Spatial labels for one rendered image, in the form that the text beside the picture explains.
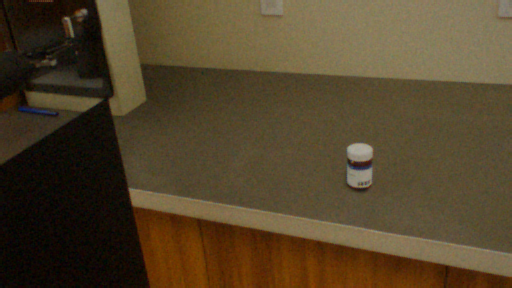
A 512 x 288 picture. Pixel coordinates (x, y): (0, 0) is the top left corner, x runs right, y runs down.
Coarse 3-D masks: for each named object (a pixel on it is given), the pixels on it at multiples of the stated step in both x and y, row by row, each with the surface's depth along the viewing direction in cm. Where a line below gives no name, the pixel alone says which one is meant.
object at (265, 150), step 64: (0, 128) 130; (128, 128) 124; (192, 128) 121; (256, 128) 118; (320, 128) 115; (384, 128) 112; (448, 128) 110; (192, 192) 95; (256, 192) 93; (320, 192) 91; (384, 192) 90; (448, 192) 88; (448, 256) 77
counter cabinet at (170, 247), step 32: (160, 224) 103; (192, 224) 100; (224, 224) 96; (160, 256) 108; (192, 256) 104; (224, 256) 100; (256, 256) 97; (288, 256) 93; (320, 256) 90; (352, 256) 88; (384, 256) 85
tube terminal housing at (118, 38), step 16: (96, 0) 118; (112, 0) 122; (112, 16) 123; (128, 16) 129; (112, 32) 124; (128, 32) 129; (112, 48) 124; (128, 48) 130; (112, 64) 125; (128, 64) 131; (112, 80) 127; (128, 80) 131; (32, 96) 141; (48, 96) 138; (64, 96) 136; (128, 96) 132; (144, 96) 138; (112, 112) 132; (128, 112) 133
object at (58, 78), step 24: (0, 0) 128; (24, 0) 125; (72, 0) 119; (24, 24) 128; (48, 24) 125; (72, 24) 122; (96, 24) 119; (24, 48) 132; (96, 48) 123; (48, 72) 132; (72, 72) 129; (96, 72) 126; (96, 96) 130
